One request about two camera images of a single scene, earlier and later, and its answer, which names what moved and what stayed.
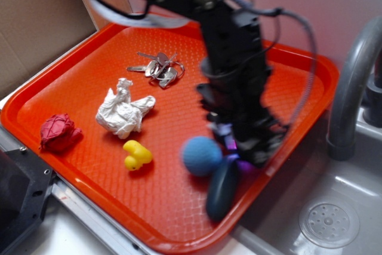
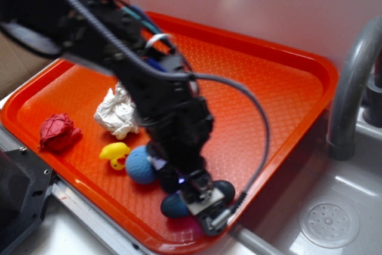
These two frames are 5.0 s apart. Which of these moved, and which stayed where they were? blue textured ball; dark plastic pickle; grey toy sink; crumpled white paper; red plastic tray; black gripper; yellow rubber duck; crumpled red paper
Moved: black gripper; dark plastic pickle; yellow rubber duck; blue textured ball
Stayed: crumpled red paper; grey toy sink; crumpled white paper; red plastic tray
